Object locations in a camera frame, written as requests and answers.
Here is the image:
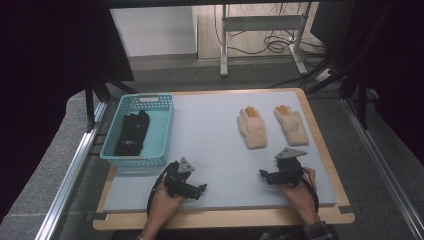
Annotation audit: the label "white foam mat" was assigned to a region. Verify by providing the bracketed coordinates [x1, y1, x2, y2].
[102, 91, 338, 213]

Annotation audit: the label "white power strip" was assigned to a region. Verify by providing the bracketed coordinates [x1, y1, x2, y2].
[313, 67, 333, 84]

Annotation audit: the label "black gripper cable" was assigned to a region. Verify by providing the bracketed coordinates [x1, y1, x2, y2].
[299, 168, 320, 214]
[146, 164, 172, 218]

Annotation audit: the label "light blue plastic basket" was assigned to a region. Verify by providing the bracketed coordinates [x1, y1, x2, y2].
[99, 93, 175, 168]

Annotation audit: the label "white cabinet panel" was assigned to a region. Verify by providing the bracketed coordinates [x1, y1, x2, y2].
[109, 6, 198, 58]

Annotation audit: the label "person's left hand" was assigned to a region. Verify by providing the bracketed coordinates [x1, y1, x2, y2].
[145, 182, 186, 232]

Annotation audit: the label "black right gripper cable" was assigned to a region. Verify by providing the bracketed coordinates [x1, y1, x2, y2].
[299, 168, 320, 214]

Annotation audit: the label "cream fuzzy glove orange fingertips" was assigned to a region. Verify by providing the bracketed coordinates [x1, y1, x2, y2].
[273, 104, 310, 147]
[236, 106, 268, 150]

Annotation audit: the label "black glove white logo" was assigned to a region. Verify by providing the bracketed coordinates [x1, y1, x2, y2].
[113, 111, 149, 157]

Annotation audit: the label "aluminium rail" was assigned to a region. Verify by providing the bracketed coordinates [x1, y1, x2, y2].
[342, 98, 424, 240]
[34, 101, 108, 240]

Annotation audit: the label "black tripod stand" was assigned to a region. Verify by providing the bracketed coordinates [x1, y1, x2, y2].
[84, 75, 138, 132]
[304, 54, 372, 131]

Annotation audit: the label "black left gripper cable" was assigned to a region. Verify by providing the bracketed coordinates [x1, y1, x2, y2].
[146, 164, 172, 218]

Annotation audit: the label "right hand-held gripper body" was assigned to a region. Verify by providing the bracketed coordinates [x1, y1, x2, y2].
[274, 147, 308, 188]

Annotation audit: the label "white metal desk frame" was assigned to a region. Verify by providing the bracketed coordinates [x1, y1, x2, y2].
[219, 3, 310, 78]

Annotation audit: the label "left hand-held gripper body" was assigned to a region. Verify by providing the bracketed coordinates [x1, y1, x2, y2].
[162, 156, 196, 198]

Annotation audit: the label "person's right hand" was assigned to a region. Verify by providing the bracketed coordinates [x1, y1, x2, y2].
[279, 167, 322, 225]

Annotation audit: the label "black floor cables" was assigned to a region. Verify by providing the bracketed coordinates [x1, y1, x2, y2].
[213, 3, 329, 69]

